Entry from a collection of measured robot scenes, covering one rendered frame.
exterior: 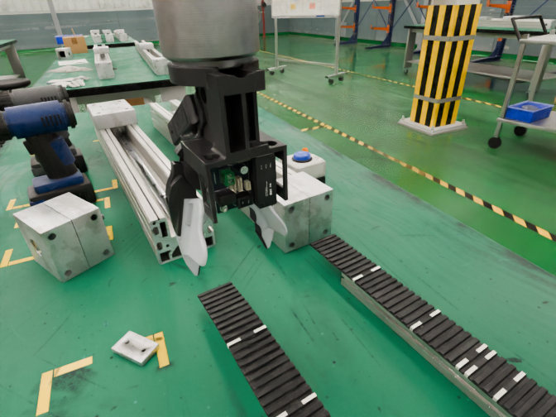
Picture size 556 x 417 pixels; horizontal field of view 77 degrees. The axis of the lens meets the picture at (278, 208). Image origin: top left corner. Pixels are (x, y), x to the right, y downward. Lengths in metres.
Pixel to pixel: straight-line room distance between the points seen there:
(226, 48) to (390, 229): 0.50
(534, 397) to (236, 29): 0.42
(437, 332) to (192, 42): 0.39
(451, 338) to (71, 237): 0.55
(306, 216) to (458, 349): 0.29
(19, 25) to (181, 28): 15.52
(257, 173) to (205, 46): 0.10
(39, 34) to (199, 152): 15.45
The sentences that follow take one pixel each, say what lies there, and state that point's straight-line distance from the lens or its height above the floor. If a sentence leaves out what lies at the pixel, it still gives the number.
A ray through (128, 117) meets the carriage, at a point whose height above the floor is 0.89.
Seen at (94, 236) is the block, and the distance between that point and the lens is 0.64.
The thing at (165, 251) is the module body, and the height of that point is 0.78.
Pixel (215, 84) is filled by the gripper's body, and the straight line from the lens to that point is 0.25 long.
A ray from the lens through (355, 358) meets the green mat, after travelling 0.46.
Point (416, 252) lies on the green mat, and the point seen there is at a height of 0.78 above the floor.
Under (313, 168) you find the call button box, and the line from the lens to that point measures 0.78.
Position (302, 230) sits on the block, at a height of 0.81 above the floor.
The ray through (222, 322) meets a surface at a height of 0.81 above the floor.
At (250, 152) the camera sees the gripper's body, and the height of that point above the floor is 1.05.
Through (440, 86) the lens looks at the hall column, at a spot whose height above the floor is 0.44.
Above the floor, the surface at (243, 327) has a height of 0.81.
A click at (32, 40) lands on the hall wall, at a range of 15.75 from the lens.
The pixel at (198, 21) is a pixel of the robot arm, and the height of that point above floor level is 1.14.
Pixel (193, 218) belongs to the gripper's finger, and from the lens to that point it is 0.34.
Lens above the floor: 1.15
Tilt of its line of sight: 30 degrees down
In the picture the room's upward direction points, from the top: 2 degrees counter-clockwise
